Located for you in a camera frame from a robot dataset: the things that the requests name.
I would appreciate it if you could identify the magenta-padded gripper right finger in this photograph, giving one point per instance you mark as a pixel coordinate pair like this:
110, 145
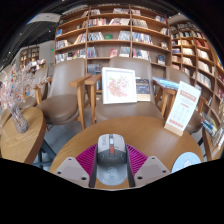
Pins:
151, 170

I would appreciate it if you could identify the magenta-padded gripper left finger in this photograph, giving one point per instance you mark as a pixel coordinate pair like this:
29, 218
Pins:
71, 170

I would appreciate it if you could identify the grey computer mouse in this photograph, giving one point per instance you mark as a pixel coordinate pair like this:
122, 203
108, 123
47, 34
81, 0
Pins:
111, 163

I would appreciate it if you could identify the round light blue mouse pad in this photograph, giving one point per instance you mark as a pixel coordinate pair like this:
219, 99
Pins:
186, 161

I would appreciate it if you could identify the round wooden side table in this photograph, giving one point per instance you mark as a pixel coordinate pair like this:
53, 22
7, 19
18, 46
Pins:
20, 143
213, 150

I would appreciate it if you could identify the sign card on wooden stand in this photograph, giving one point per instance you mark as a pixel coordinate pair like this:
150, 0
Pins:
182, 106

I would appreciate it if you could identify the glass vase with pink flowers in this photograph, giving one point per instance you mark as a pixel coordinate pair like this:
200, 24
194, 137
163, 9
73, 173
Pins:
19, 121

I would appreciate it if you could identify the stack of colourful books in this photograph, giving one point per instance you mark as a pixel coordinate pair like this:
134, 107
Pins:
209, 123

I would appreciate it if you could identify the dark cover book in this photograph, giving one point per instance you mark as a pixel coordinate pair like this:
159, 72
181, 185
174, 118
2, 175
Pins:
143, 88

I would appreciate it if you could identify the stack of blue books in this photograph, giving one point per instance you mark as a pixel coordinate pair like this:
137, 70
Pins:
166, 83

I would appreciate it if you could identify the white framed flower picture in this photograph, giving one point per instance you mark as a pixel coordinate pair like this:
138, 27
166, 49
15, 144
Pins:
119, 85

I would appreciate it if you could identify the small distant bookshelf unit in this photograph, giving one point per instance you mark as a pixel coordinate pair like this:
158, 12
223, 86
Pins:
29, 56

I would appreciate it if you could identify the angled wooden bookshelf unit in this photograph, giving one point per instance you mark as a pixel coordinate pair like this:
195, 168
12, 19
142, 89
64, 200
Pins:
196, 56

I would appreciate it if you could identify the wide wooden bookshelf unit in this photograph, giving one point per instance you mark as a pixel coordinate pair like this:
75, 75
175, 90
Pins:
113, 36

